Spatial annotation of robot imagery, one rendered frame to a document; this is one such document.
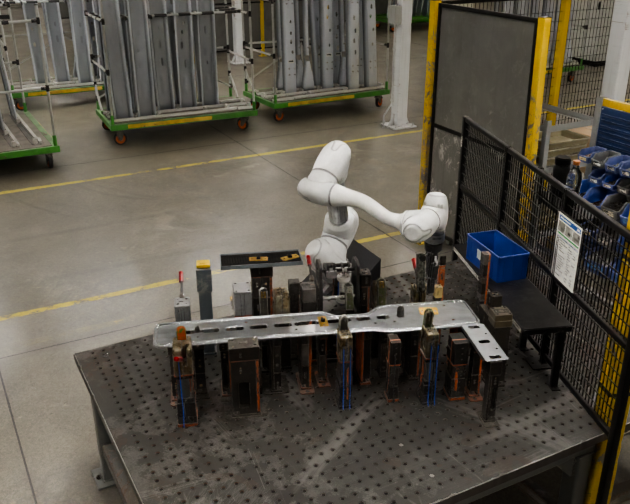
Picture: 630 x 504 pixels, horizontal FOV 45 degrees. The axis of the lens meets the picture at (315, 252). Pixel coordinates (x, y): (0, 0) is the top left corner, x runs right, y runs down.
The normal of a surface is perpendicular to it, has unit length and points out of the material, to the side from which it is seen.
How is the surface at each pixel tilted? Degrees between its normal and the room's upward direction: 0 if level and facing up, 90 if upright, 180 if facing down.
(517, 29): 89
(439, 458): 0
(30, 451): 0
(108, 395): 0
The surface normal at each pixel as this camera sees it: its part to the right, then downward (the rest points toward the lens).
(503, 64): -0.88, 0.18
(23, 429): 0.00, -0.91
